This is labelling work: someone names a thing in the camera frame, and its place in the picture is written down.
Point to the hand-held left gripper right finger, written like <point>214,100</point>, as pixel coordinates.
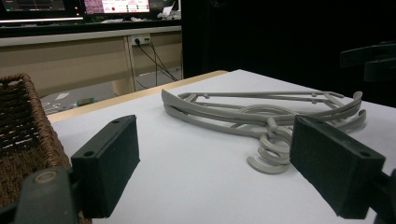
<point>336,168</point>

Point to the grey plastic clothes hanger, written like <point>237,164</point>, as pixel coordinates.
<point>218,115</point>
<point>202,122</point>
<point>199,106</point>

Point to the black curtain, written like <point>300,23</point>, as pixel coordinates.
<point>280,37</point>

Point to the computer monitor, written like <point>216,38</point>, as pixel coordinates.
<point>37,9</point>
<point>124,6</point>

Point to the wooden shelf unit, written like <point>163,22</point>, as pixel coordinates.
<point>68,59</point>

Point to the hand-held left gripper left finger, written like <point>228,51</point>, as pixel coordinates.
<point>106,165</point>

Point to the white power socket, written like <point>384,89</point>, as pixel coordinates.
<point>140,39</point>

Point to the white table mat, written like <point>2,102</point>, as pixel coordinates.
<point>193,174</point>

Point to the colourful small things on floor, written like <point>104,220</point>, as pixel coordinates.
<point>84,101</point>

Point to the wooden table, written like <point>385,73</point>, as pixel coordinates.
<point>130,97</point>

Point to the brown wicker basket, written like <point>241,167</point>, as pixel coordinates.
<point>37,124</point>

